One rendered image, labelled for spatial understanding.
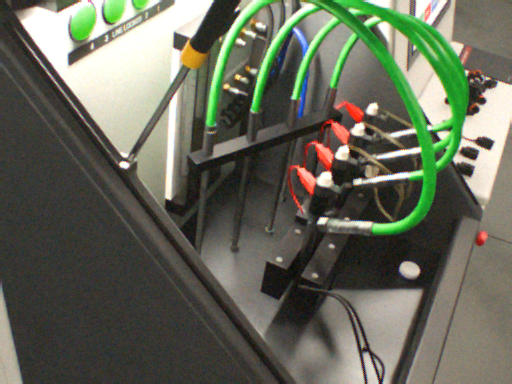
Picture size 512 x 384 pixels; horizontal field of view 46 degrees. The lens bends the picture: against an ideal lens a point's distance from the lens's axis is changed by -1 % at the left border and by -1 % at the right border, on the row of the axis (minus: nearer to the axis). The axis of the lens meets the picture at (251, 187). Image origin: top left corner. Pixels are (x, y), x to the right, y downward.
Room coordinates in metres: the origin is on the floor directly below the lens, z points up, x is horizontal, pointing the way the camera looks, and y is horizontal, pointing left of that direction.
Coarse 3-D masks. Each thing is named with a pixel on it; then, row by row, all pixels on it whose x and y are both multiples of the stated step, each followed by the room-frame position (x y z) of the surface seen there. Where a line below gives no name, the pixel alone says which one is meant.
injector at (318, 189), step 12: (312, 192) 0.71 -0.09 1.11; (324, 192) 0.70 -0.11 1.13; (312, 204) 0.71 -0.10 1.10; (324, 204) 0.70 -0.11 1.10; (312, 216) 0.70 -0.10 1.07; (324, 216) 0.70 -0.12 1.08; (336, 216) 0.70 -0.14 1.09; (312, 228) 0.71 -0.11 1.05; (312, 240) 0.71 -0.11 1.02; (300, 264) 0.71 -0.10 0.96
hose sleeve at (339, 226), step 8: (328, 224) 0.60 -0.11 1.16; (336, 224) 0.59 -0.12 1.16; (344, 224) 0.59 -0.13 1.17; (352, 224) 0.58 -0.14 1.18; (360, 224) 0.57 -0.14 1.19; (368, 224) 0.57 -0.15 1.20; (336, 232) 0.59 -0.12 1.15; (344, 232) 0.58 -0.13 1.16; (352, 232) 0.57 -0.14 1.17; (360, 232) 0.57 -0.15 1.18; (368, 232) 0.56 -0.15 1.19
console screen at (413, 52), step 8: (416, 0) 1.21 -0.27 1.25; (424, 0) 1.28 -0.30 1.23; (432, 0) 1.36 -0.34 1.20; (440, 0) 1.45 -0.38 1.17; (448, 0) 1.56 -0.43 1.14; (416, 8) 1.22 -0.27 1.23; (424, 8) 1.29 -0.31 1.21; (432, 8) 1.37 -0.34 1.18; (440, 8) 1.46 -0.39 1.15; (416, 16) 1.22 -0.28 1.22; (424, 16) 1.29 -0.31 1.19; (432, 16) 1.37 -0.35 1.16; (440, 16) 1.47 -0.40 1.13; (432, 24) 1.38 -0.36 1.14; (408, 40) 1.18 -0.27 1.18; (408, 48) 1.17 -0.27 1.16; (416, 48) 1.23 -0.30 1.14; (408, 56) 1.17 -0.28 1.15; (416, 56) 1.24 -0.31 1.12; (408, 64) 1.17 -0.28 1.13
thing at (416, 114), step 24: (264, 0) 0.72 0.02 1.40; (312, 0) 0.67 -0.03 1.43; (240, 24) 0.75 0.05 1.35; (360, 24) 0.63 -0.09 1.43; (384, 48) 0.61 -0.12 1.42; (216, 72) 0.77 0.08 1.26; (216, 96) 0.78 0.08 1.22; (408, 96) 0.57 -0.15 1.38; (432, 144) 0.55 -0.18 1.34; (432, 168) 0.53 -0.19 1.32; (432, 192) 0.53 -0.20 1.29; (408, 216) 0.54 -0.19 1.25
